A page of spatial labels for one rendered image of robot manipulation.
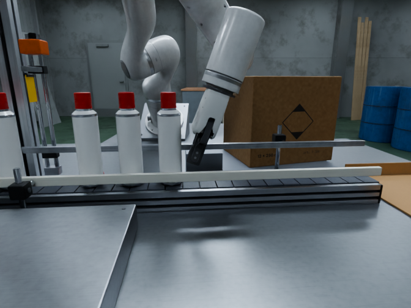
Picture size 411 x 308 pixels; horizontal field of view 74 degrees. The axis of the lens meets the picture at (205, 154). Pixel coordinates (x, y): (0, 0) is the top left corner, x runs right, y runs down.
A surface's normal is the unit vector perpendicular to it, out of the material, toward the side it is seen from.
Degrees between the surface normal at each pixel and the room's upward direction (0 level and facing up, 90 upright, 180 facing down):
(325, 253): 0
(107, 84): 90
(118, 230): 0
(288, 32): 90
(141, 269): 0
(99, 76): 90
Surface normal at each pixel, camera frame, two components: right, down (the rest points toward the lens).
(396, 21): -0.02, 0.26
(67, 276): 0.00, -0.96
